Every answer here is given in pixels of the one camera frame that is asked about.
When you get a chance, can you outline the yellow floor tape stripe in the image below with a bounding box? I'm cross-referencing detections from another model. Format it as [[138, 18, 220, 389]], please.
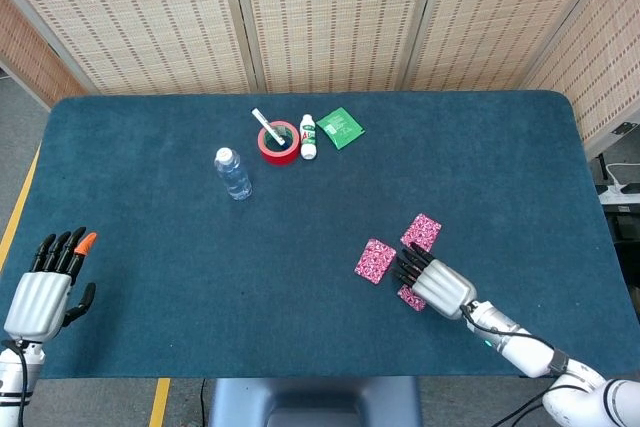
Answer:
[[148, 377, 172, 427]]

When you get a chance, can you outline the small white green-label bottle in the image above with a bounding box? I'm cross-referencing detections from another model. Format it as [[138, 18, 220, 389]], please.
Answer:
[[298, 114, 319, 160]]

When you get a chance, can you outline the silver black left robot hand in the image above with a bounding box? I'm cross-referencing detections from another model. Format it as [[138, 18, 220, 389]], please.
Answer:
[[3, 226, 99, 343]]

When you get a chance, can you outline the white marker pen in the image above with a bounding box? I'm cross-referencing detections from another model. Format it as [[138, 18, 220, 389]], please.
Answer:
[[251, 107, 286, 147]]

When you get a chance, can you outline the clear plastic water bottle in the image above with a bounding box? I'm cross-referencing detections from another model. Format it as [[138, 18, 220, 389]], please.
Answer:
[[213, 146, 254, 202]]

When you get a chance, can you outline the pink patterned card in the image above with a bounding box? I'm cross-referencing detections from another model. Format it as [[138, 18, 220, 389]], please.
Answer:
[[399, 213, 443, 254], [353, 238, 398, 285], [397, 284, 427, 312]]

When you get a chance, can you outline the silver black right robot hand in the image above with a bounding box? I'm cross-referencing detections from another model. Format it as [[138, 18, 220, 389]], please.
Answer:
[[392, 242, 478, 321]]

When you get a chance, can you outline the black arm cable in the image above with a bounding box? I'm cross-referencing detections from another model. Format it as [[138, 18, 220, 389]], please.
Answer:
[[460, 302, 606, 427], [0, 339, 29, 427]]

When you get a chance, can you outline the orange fingertip cover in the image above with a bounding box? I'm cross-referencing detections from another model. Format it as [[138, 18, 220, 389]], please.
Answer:
[[74, 232, 99, 256]]

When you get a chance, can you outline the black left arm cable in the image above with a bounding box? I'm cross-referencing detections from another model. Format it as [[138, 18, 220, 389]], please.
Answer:
[[0, 339, 29, 427]]

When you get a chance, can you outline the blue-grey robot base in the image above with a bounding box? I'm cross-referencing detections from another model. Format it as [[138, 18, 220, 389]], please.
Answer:
[[208, 376, 422, 427]]

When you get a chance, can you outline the teal felt table cover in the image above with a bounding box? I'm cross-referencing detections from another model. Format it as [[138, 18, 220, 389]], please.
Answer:
[[37, 90, 640, 379]]

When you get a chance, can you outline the red tape roll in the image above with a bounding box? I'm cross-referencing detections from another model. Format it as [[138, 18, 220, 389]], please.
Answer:
[[256, 120, 301, 167]]

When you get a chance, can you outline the green foil packet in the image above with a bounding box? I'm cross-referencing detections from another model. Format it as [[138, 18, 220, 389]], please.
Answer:
[[315, 106, 366, 151]]

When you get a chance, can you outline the woven bamboo screen panel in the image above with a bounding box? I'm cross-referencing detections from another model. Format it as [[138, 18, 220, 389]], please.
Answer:
[[402, 0, 629, 93], [227, 0, 444, 94], [522, 0, 640, 161], [0, 0, 259, 98], [0, 0, 89, 108]]

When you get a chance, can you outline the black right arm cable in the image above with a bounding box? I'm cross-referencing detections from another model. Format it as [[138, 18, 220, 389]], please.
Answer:
[[460, 302, 606, 427]]

